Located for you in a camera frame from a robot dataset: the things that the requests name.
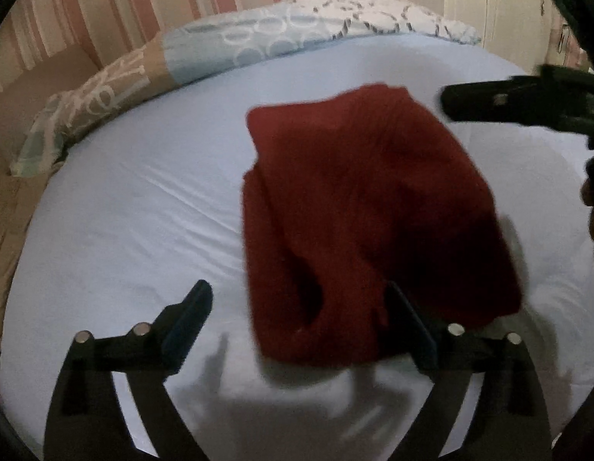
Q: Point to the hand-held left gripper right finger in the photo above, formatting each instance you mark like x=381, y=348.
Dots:
x=412, y=331

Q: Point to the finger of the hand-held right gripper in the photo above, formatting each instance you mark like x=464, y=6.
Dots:
x=518, y=101

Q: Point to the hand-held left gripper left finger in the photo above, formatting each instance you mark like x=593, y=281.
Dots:
x=191, y=314

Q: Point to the dark red knit garment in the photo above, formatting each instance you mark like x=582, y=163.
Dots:
x=364, y=211

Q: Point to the cream wardrobe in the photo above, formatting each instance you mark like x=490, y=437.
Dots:
x=508, y=9

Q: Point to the light blue bed sheet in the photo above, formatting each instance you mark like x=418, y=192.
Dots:
x=133, y=201

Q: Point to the brown bedspread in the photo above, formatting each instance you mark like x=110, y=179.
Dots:
x=9, y=211

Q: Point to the patterned blue and tan pillow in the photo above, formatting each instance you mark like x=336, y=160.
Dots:
x=205, y=48

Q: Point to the brown cushion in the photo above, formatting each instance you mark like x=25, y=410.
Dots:
x=42, y=77

